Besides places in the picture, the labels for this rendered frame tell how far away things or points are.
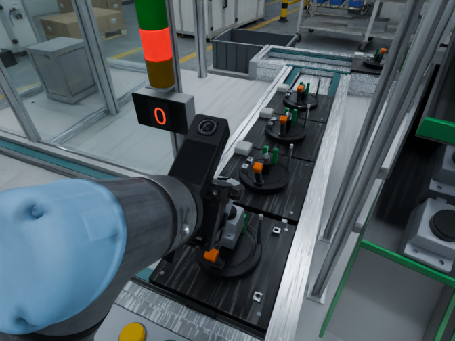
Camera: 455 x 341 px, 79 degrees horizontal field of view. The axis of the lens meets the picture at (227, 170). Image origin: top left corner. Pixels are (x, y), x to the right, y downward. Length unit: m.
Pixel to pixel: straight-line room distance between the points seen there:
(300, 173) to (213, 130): 0.51
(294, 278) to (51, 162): 0.78
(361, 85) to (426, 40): 1.23
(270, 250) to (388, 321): 0.24
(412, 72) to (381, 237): 0.19
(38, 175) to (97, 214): 0.87
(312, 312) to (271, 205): 0.25
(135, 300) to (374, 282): 0.41
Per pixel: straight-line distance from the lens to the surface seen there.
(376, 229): 0.40
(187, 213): 0.25
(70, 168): 0.96
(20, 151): 1.12
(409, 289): 0.53
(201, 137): 0.33
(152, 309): 0.58
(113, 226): 0.17
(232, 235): 0.53
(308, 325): 0.68
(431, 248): 0.36
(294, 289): 0.59
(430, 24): 0.36
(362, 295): 0.53
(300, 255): 0.65
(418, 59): 0.37
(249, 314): 0.55
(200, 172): 0.31
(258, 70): 1.65
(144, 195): 0.21
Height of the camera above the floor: 1.48
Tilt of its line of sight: 40 degrees down
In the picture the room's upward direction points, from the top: straight up
